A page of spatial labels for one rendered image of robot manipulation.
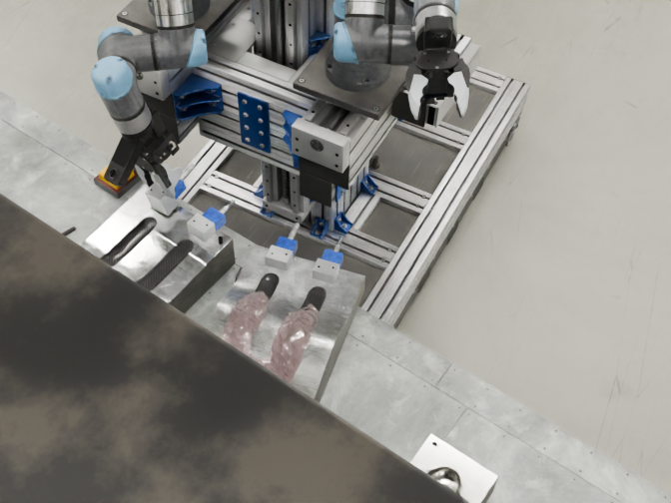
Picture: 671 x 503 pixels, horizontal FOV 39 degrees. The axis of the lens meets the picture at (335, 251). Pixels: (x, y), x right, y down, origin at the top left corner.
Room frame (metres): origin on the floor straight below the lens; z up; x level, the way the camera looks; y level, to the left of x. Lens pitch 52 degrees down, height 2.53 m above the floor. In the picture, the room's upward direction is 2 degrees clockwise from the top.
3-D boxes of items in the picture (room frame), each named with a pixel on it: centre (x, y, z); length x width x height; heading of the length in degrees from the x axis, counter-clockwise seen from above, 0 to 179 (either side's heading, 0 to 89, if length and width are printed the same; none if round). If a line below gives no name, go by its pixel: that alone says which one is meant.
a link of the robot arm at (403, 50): (1.43, -0.15, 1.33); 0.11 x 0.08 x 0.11; 89
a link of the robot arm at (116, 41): (1.50, 0.44, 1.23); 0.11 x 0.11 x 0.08; 11
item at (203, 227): (1.37, 0.27, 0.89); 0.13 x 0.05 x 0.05; 145
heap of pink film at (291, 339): (1.05, 0.14, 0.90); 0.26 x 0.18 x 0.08; 162
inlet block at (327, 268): (1.29, 0.01, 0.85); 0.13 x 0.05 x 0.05; 162
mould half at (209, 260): (1.18, 0.47, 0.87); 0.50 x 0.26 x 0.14; 145
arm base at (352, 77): (1.70, -0.04, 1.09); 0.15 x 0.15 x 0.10
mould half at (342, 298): (1.04, 0.13, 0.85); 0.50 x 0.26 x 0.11; 162
